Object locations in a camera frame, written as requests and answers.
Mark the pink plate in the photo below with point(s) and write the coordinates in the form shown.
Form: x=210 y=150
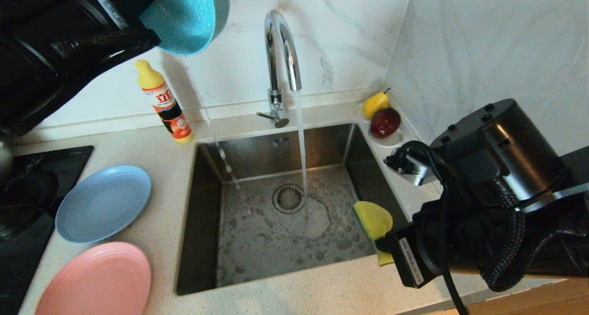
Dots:
x=94 y=283

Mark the dark red apple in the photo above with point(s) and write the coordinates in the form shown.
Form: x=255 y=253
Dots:
x=384 y=123

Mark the blue-grey plate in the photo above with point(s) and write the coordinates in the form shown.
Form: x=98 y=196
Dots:
x=103 y=204

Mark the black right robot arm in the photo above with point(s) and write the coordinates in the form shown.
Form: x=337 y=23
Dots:
x=506 y=145

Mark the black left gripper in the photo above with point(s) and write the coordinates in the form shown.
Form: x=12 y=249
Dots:
x=87 y=16

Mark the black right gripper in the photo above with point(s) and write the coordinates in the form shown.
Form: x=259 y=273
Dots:
x=423 y=255

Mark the small white dish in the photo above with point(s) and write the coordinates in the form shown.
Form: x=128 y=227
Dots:
x=391 y=142

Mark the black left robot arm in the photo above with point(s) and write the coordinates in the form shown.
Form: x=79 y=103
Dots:
x=27 y=53

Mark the yellow-capped detergent bottle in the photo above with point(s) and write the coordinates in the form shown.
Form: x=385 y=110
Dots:
x=165 y=104

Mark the teal bowl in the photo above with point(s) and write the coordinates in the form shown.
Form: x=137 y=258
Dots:
x=188 y=16

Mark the yellow pear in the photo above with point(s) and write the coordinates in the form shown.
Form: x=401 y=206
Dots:
x=373 y=104

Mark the running water stream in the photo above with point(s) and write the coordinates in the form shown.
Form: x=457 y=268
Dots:
x=301 y=145

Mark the black glass cooktop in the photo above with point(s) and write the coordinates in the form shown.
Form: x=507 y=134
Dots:
x=27 y=195

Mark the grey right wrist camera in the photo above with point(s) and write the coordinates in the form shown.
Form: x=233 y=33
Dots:
x=416 y=172

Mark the yellow green sponge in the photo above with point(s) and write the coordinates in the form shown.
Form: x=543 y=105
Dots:
x=375 y=218

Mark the thin water trickle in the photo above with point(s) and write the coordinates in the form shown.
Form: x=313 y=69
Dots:
x=223 y=154

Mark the chrome gooseneck faucet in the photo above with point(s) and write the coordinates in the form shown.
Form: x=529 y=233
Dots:
x=276 y=20

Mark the stainless steel sink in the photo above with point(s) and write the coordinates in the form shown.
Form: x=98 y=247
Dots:
x=257 y=255

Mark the round metal drain strainer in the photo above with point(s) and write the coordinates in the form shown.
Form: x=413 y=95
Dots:
x=287 y=198

